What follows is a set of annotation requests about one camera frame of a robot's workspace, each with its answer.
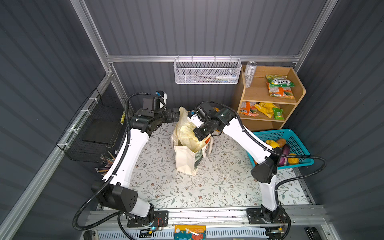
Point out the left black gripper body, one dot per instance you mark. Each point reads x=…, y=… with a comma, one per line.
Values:
x=165, y=117

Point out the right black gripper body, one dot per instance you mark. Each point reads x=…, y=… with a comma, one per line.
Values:
x=203, y=130

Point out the yellow translucent plastic bag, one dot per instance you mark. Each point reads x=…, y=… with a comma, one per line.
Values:
x=184, y=135

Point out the cream canvas tote bag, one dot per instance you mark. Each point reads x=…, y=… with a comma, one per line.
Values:
x=187, y=162

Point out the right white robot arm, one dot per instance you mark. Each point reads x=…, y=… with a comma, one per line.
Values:
x=265, y=171

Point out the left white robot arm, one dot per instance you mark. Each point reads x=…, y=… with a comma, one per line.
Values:
x=114, y=190

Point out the orange red snack packet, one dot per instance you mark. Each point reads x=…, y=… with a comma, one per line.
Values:
x=248, y=109

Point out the toothpaste tube in basket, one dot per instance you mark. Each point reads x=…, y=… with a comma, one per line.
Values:
x=226, y=78

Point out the yellow snack packet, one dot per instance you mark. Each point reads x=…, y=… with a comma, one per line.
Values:
x=266, y=109

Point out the bundle of pencils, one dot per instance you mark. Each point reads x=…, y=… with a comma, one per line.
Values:
x=107, y=162

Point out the small green snack packet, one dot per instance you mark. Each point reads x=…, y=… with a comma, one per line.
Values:
x=278, y=114

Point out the rear silver drink can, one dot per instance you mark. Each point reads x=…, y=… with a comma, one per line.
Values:
x=250, y=70

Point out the wooden shelf unit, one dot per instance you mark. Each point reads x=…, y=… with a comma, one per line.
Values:
x=258, y=93

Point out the green snack bag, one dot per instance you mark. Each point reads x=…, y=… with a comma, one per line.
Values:
x=279, y=81

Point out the brown toy potato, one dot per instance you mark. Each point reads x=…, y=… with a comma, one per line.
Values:
x=281, y=142

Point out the orange snack bag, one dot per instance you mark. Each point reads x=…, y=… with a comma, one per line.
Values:
x=280, y=92

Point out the purple eggplant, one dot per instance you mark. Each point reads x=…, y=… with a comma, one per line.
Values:
x=285, y=151

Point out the teal plastic basket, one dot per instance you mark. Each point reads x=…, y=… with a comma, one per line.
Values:
x=297, y=147

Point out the colourful box at front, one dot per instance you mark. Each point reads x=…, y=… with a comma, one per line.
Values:
x=190, y=232

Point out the white wire wall basket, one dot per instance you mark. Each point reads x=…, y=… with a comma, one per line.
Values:
x=186, y=69

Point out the black wire wall basket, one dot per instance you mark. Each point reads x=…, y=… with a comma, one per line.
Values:
x=98, y=128

